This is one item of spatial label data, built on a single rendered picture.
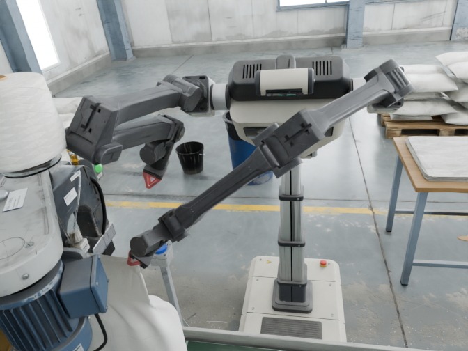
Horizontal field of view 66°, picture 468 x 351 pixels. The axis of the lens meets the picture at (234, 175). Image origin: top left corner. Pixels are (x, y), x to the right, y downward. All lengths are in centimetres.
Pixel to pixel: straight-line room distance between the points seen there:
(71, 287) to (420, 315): 202
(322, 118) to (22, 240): 65
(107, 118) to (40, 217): 25
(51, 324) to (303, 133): 65
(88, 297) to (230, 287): 173
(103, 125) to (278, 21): 819
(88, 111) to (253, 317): 146
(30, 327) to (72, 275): 12
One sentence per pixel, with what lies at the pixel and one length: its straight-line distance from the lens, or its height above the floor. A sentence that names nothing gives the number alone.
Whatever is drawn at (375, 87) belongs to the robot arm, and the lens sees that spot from 97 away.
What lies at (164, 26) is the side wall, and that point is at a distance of 945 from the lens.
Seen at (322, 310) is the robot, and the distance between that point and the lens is 203.
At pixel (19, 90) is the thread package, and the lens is 76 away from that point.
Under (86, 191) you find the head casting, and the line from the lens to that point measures 124.
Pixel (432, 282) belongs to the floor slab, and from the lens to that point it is 267.
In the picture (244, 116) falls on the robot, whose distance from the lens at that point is 121.
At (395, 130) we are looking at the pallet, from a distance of 435.
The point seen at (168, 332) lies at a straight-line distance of 137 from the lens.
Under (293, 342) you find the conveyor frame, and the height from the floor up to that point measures 41.
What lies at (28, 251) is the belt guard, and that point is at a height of 142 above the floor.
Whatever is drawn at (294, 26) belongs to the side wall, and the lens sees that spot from 887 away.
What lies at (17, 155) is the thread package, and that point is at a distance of 78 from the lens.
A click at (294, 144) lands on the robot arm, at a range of 79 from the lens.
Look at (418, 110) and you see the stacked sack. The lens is 426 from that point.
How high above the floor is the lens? 184
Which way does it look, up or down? 30 degrees down
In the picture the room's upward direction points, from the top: 6 degrees counter-clockwise
